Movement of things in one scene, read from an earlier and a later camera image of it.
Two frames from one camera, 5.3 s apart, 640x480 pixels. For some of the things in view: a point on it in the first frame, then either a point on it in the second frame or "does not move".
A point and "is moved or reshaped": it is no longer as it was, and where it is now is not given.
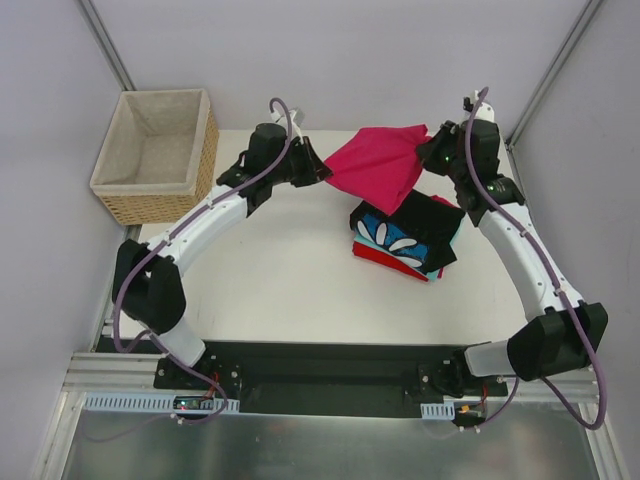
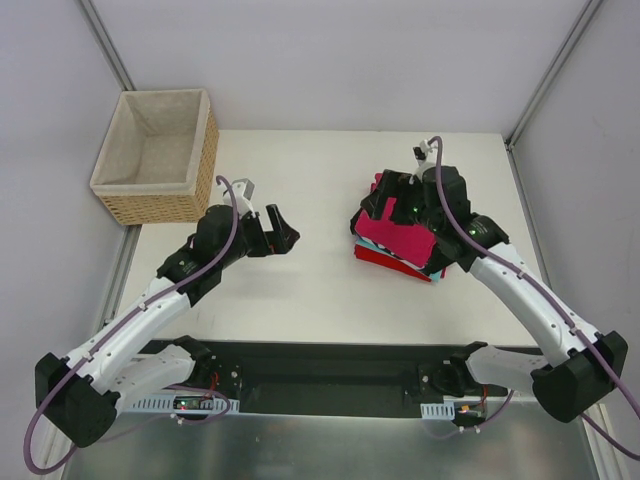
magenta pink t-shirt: (381, 163) to (412, 242)
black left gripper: (305, 163) to (261, 235)
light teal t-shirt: (427, 274) does not move
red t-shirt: (386, 258) does not move
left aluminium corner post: (107, 45) does not move
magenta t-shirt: (446, 201) is moved or reshaped
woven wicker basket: (161, 156) does not move
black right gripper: (435, 148) to (392, 193)
